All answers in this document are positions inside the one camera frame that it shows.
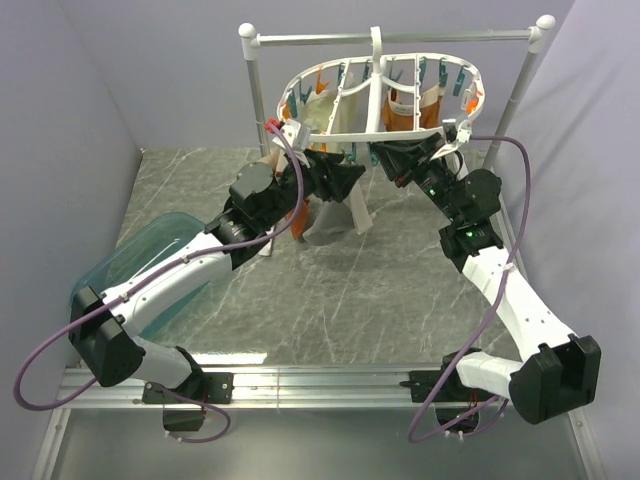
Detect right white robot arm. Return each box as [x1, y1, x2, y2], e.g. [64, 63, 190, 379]
[370, 136, 602, 424]

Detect grey underwear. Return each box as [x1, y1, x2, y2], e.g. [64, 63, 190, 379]
[302, 180, 373, 246]

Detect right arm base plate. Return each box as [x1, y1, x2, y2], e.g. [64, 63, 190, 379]
[399, 370, 441, 403]

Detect orange underwear on left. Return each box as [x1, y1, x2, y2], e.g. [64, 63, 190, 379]
[262, 149, 314, 242]

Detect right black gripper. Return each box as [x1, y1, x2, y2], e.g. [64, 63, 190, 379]
[370, 133, 464, 224]

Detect teal clip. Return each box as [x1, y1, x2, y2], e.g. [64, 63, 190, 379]
[345, 144, 358, 164]
[368, 149, 379, 168]

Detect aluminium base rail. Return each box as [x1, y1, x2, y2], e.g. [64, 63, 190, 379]
[33, 364, 605, 479]

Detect orange underwear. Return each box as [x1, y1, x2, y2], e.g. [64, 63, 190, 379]
[380, 85, 445, 132]
[262, 149, 314, 242]

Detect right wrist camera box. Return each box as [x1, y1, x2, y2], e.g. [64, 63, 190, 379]
[436, 117, 472, 158]

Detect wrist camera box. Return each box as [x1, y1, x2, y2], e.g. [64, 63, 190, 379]
[280, 119, 312, 151]
[436, 117, 472, 158]

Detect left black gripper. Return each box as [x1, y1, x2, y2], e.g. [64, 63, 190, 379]
[261, 148, 366, 229]

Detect white metal drying rack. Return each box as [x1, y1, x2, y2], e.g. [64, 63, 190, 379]
[238, 15, 556, 158]

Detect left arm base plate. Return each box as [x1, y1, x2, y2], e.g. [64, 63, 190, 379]
[141, 372, 234, 405]

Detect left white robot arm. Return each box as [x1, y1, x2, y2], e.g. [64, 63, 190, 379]
[69, 150, 365, 402]

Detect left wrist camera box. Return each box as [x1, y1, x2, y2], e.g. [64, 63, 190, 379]
[280, 119, 312, 151]

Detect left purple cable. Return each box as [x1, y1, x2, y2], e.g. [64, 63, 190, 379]
[12, 119, 306, 444]

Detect orange underwear on right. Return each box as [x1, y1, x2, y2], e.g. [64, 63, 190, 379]
[380, 85, 445, 132]

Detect teal plastic basin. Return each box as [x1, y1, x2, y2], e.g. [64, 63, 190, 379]
[69, 211, 216, 341]

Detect cream underwear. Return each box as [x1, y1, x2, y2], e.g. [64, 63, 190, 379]
[297, 83, 358, 134]

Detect white oval clip hanger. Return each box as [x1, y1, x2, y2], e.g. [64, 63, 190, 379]
[271, 26, 485, 144]

